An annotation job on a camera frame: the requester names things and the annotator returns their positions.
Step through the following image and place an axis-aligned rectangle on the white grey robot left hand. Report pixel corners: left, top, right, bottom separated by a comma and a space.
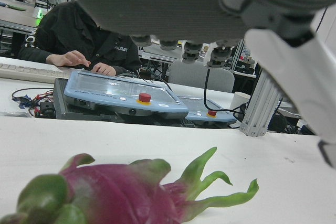
56, 0, 336, 168

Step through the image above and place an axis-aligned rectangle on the pink dragon fruit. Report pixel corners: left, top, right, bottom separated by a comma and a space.
0, 146, 260, 224

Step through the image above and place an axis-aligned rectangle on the grey chair backrest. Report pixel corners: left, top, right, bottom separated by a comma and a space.
167, 60, 235, 94

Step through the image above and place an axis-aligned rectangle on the person in black jacket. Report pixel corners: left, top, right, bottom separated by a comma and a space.
18, 0, 142, 77

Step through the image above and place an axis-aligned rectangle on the large blue teach pendant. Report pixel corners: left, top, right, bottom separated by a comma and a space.
64, 70, 189, 116

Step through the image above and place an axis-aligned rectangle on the small blue teach pendant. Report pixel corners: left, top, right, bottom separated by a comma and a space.
175, 95, 237, 125

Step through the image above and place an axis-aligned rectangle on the white paper cup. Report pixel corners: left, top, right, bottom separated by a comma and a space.
230, 91, 251, 112

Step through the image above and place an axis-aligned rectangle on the white table cover sheet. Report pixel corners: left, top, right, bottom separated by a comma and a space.
0, 115, 336, 224

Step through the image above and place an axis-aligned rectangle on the beige computer keyboard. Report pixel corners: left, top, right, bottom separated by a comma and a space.
0, 62, 72, 83

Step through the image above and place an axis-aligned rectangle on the black hanging cable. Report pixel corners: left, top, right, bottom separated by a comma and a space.
203, 68, 248, 116

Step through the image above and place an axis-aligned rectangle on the aluminium extrusion post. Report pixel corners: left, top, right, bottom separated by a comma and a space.
239, 65, 284, 137

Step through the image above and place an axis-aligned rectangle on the red and black wire bundle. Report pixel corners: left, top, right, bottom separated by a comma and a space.
11, 89, 56, 118

